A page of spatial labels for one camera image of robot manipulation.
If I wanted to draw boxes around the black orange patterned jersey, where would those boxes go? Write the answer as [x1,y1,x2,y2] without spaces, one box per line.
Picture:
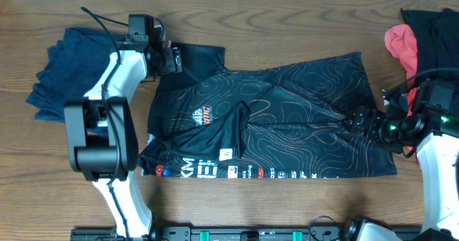
[138,43,397,179]

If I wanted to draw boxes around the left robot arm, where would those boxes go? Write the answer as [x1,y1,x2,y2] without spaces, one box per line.
[64,14,182,240]

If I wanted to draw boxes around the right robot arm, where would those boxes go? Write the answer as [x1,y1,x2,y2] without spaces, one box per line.
[345,80,458,240]

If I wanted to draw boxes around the red orange garment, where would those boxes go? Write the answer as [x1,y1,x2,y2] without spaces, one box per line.
[384,24,424,134]

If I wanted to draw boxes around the folded navy blue garment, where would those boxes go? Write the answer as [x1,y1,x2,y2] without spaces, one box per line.
[26,27,113,123]

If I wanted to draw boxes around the plain black shirt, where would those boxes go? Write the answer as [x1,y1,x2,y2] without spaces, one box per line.
[401,8,458,72]

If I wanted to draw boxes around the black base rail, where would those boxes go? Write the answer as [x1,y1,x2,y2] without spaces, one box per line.
[70,226,424,241]

